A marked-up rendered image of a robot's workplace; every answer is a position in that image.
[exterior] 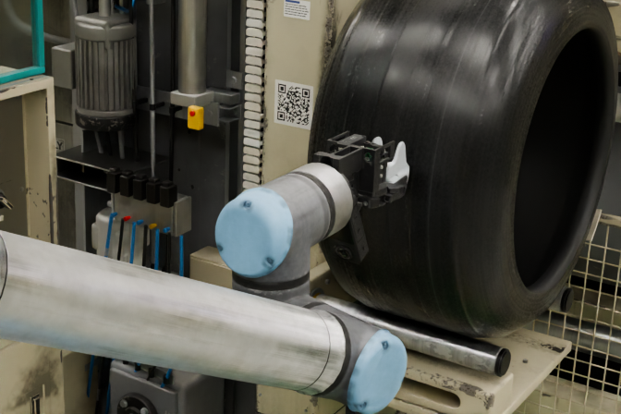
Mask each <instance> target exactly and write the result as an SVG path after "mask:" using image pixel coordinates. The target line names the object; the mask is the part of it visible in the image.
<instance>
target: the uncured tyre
mask: <svg viewBox="0 0 621 414"><path fill-rule="evenodd" d="M617 94H618V52H617V42H616V36H615V27H614V23H613V20H612V17H611V14H610V12H609V9H608V7H607V5H606V4H605V2H604V1H603V0H359V2H358V3H357V5H356V6H355V8H354V9H353V11H352V12H351V14H350V15H349V17H348V19H347V21H346V23H345V25H344V27H343V28H342V30H341V31H340V33H339V35H338V37H337V40H336V42H335V45H334V48H333V50H332V52H331V54H330V56H329V59H328V62H327V64H326V67H325V70H324V72H323V78H322V81H321V84H320V88H319V91H318V94H317V98H316V103H315V106H314V111H313V116H312V121H311V127H310V140H309V149H308V164H310V163H313V155H314V154H315V153H317V152H326V145H327V140H329V139H331V138H333V137H335V136H337V135H339V134H342V133H344V132H346V131H349V136H351V135H354V134H358V135H362V136H363V135H364V136H366V140H368V141H370V142H372V141H373V139H374V138H376V137H380V138H381V139H382V142H383V145H385V144H386V143H388V142H390V141H392V140H394V141H395V153H396V148H397V145H398V144H399V142H401V141H403V142H404V143H405V146H406V161H407V163H408V166H409V175H408V183H407V188H406V192H405V195H404V196H403V197H402V198H400V199H398V200H395V201H392V202H391V203H388V202H387V203H386V204H385V205H384V206H380V207H377V208H374V209H366V208H362V207H361V209H360V210H359V214H360V218H361V222H362V225H363V229H364V233H365V237H366V240H367V244H368V248H369V251H368V253H367V254H366V256H365V257H364V259H363V260H362V262H361V263H360V264H356V263H354V262H349V261H343V260H341V259H339V258H336V257H334V256H333V255H332V252H331V249H330V246H329V242H328V239H327V238H326V239H324V240H322V241H320V242H319V246H320V248H321V250H322V252H323V255H324V258H325V259H326V261H327V263H328V265H329V267H330V269H331V272H332V274H333V275H334V277H335V279H336V281H337V282H338V284H339V285H340V286H341V287H342V288H343V289H344V290H345V291H346V292H347V293H348V294H349V295H351V296H352V297H354V298H356V299H357V300H359V301H360V302H362V303H363V304H365V305H366V306H368V307H370V308H372V309H374V310H378V311H382V312H386V313H389V314H393V315H395V316H398V317H402V318H405V319H408V320H411V321H414V322H418V323H423V324H427V325H430V326H432V327H436V328H439V329H443V330H446V331H448V332H452V333H455V334H458V335H463V336H467V337H470V338H500V337H504V336H506V335H509V334H511V333H513V332H515V331H516V330H517V329H519V328H521V327H523V326H524V325H526V324H528V323H531V322H532V321H534V320H536V319H537V318H539V317H540V316H541V315H543V314H544V313H545V312H546V311H547V310H548V309H549V307H550V306H551V305H552V304H553V303H554V301H555V300H556V298H557V297H558V295H559V294H560V292H561V291H562V289H563V287H564V286H565V284H566V282H567V280H568V278H569V276H570V275H571V273H572V271H573V269H574V267H575V265H576V263H577V261H578V257H579V255H580V253H581V251H582V249H583V247H584V244H585V241H586V239H587V236H588V234H589V232H590V229H591V224H592V221H593V218H594V215H595V213H596V209H597V206H598V203H599V199H600V197H601V193H602V189H603V182H604V179H605V175H606V170H607V166H608V162H609V157H610V152H611V147H612V142H613V136H614V129H615V116H616V107H617Z"/></svg>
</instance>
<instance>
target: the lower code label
mask: <svg viewBox="0 0 621 414"><path fill-rule="evenodd" d="M312 104H313V86H309V85H303V84H298V83H294V82H289V81H284V80H280V79H276V80H275V93H274V122H275V123H278V124H283V125H288V126H291V127H296V128H304V129H308V130H311V121H312Z"/></svg>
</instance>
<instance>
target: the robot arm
mask: <svg viewBox="0 0 621 414"><path fill-rule="evenodd" d="M342 137H343V139H342V140H340V141H335V140H338V139H340V138H342ZM335 145H336V150H335ZM387 147H388V152H386V151H385V148H387ZM394 156H395V157H394ZM393 158H394V159H393ZM391 159H393V161H392V162H390V163H388V161H389V160H391ZM408 175H409V166H408V163H407V161H406V146H405V143H404V142H403V141H401V142H399V144H398V145H397V148H396V153H395V141H394V140H392V141H390V142H388V143H386V144H385V145H383V142H382V139H381V138H380V137H376V138H374V139H373V141H372V142H370V141H368V140H366V136H364V135H363V136H362V135H358V134H354V135H351V136H349V131H346V132H344V133H342V134H339V135H337V136H335V137H333V138H331V139H329V140H327V145H326V152H317V153H315V154H314V155H313V163H310V164H305V165H303V166H302V167H299V168H297V169H295V170H293V171H291V172H289V173H287V174H285V175H283V176H281V177H278V178H276V179H274V180H272V181H270V182H268V183H266V184H264V185H261V186H259V187H257V188H254V189H248V190H246V191H244V192H243V193H241V194H240V195H238V196H237V197H236V198H235V199H233V200H232V201H231V202H229V203H228V204H227V205H226V206H225V207H224V209H223V210H222V211H221V212H220V214H219V216H218V219H217V222H216V226H215V242H216V246H217V248H218V251H219V254H220V256H221V258H222V259H223V261H224V262H225V264H226V265H227V266H228V267H229V268H230V269H231V270H232V289H229V288H225V287H221V286H215V285H212V284H208V283H204V282H201V281H197V280H193V279H189V278H186V277H182V276H178V275H174V274H169V273H165V272H161V271H157V270H153V269H150V268H146V267H142V266H138V265H135V264H131V263H127V262H122V261H118V260H114V259H110V258H106V257H103V256H99V255H95V254H91V253H88V252H84V251H81V250H74V249H71V248H67V247H63V246H59V245H56V244H52V243H48V242H44V241H40V240H38V239H34V238H30V237H23V236H20V235H16V234H12V233H8V232H5V231H1V230H0V338H2V339H6V340H12V341H18V342H22V343H28V344H33V345H38V346H44V347H53V348H59V349H64V350H69V351H75V352H80V353H85V354H91V355H95V356H101V357H107V358H111V359H122V360H126V361H132V362H138V363H142V364H148V365H153V366H158V367H164V368H168V369H174V370H180V371H189V372H195V373H199V374H205V375H211V376H215V377H221V378H226V379H231V380H237V381H241V382H247V383H253V384H262V385H268V386H272V387H278V388H284V389H288V390H294V391H296V392H298V393H300V394H303V395H307V396H317V397H321V398H327V399H332V400H335V401H337V402H340V403H342V404H344V405H346V406H348V408H349V409H350V410H351V411H354V412H359V413H361V414H374V413H376V412H378V411H380V410H382V409H383V408H385V407H386V406H387V405H388V404H389V403H390V402H391V401H392V400H393V398H394V397H395V396H396V394H397V392H398V390H399V388H400V386H401V383H402V382H403V380H404V379H403V378H404V376H405V373H406V368H407V352H406V349H405V347H404V344H403V343H402V341H401V340H400V339H399V338H397V337H396V336H394V335H392V334H391V333H390V332H389V331H388V330H386V329H380V328H378V327H376V326H374V325H372V324H370V323H366V322H364V321H363V320H361V319H359V318H357V317H355V316H352V315H350V314H348V313H346V312H344V311H342V310H339V309H337V308H335V307H333V306H331V305H329V304H327V303H325V302H322V301H320V300H318V299H316V298H313V297H311V296H310V268H311V247H312V246H314V245H315V244H317V243H319V242H320V241H322V240H324V239H326V238H327V239H328V242H329V246H330V249H331V252H332V255H333V256H334V257H336V258H339V259H341V260H343V261H349V262H354V263H356V264H360V263H361V262H362V260H363V259H364V257H365V256H366V254H367V253H368V251H369V248H368V244H367V240H366V237H365V233H364V229H363V225H362V222H361V218H360V214H359V210H360V209H361V207H362V208H366V209H374V208H377V207H380V206H384V205H385V204H386V203H387V202H388V203H391V202H392V201H395V200H398V199H400V198H402V197H403V196H404V195H405V192H406V188H407V183H408Z"/></svg>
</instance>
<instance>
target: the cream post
mask: <svg viewBox="0 0 621 414"><path fill-rule="evenodd" d="M302 1H308V2H310V20H306V19H301V18H291V17H284V0H266V33H265V69H264V103H263V139H262V185H264V184H266V183H268V182H270V181H272V180H274V179H276V178H278V177H281V176H283V175H285V174H287V173H289V172H291V171H293V170H295V169H297V168H299V167H302V166H303V165H305V164H307V163H308V149H309V140H310V133H311V131H310V130H308V129H304V128H296V127H291V126H288V125H283V124H278V123H275V122H274V93H275V80H276V79H280V80H284V81H289V82H294V83H298V84H303V85H309V86H313V104H312V115H313V111H314V106H315V103H316V98H317V94H318V91H319V88H320V84H321V81H322V78H323V72H324V70H325V67H326V64H327V62H328V59H329V56H330V54H331V52H332V50H333V48H334V45H335V42H336V40H337V37H338V35H339V33H340V31H341V30H342V28H343V27H344V25H345V23H346V21H347V19H348V17H349V15H350V14H351V12H352V11H353V9H354V8H355V6H356V5H357V3H358V2H359V0H302ZM325 261H326V259H325V258H324V255H323V252H322V250H321V248H320V246H319V243H317V244H315V245H314V246H312V247H310V270H311V269H313V268H314V267H316V266H318V265H319V264H321V263H323V262H325ZM255 414H346V405H344V404H342V403H340V402H337V401H335V400H332V399H327V398H321V397H317V396H307V395H303V394H300V393H298V392H296V391H294V390H288V389H284V388H278V387H272V386H268V385H262V384H256V411H255Z"/></svg>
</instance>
